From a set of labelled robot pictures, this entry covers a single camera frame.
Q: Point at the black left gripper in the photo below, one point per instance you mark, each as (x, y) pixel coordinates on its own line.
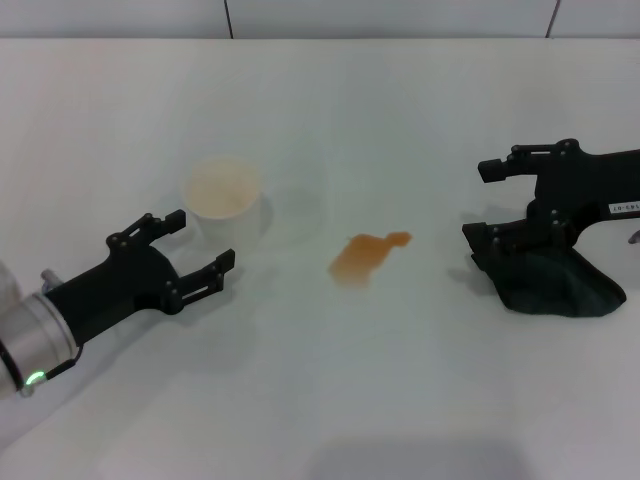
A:
(125, 280)

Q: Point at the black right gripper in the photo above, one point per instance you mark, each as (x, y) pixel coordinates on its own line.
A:
(590, 185)

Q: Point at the white paper cup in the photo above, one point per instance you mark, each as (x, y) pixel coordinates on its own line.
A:
(225, 200)

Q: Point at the dark blue-green rag with loop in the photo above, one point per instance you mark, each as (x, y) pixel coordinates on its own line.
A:
(560, 287)

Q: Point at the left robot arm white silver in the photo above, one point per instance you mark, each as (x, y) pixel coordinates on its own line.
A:
(30, 340)

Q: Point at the brown water stain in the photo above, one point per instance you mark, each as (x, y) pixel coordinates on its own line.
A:
(360, 257)

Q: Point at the clear plug on left wrist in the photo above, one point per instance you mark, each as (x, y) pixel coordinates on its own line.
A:
(48, 279)

